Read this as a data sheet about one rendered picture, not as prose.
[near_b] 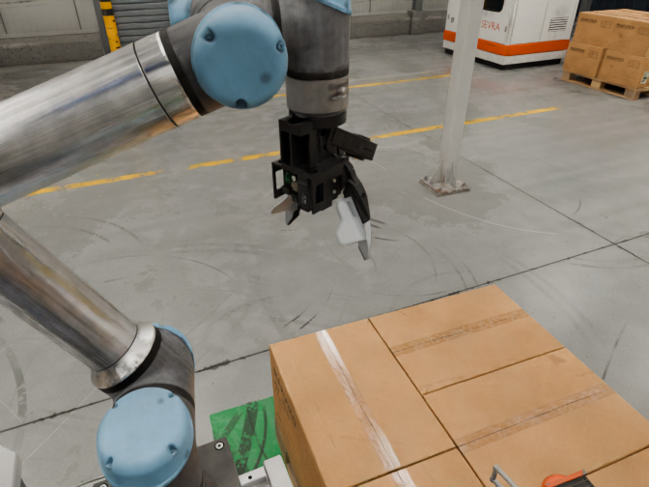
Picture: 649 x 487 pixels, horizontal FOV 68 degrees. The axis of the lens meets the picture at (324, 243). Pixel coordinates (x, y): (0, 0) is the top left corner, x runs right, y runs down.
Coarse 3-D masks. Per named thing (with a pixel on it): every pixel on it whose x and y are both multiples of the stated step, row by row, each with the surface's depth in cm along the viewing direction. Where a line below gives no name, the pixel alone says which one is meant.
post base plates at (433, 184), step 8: (440, 168) 399; (432, 176) 400; (456, 176) 409; (424, 184) 407; (432, 184) 403; (440, 184) 403; (448, 184) 402; (456, 184) 394; (464, 184) 398; (432, 192) 397; (440, 192) 389; (448, 192) 393; (456, 192) 395
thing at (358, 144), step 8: (336, 128) 60; (336, 136) 61; (344, 136) 62; (352, 136) 63; (360, 136) 67; (336, 144) 61; (344, 144) 62; (352, 144) 64; (360, 144) 65; (368, 144) 66; (376, 144) 68; (344, 152) 68; (352, 152) 64; (360, 152) 66; (368, 152) 67
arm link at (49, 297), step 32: (0, 224) 56; (0, 256) 56; (32, 256) 58; (0, 288) 57; (32, 288) 58; (64, 288) 61; (32, 320) 60; (64, 320) 62; (96, 320) 64; (128, 320) 70; (96, 352) 65; (128, 352) 68; (160, 352) 71; (192, 352) 81; (96, 384) 68; (128, 384) 68; (192, 384) 74
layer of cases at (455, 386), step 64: (384, 320) 185; (448, 320) 185; (512, 320) 185; (320, 384) 158; (384, 384) 158; (448, 384) 158; (512, 384) 158; (576, 384) 158; (320, 448) 138; (384, 448) 138; (448, 448) 139; (512, 448) 138; (576, 448) 138; (640, 448) 139
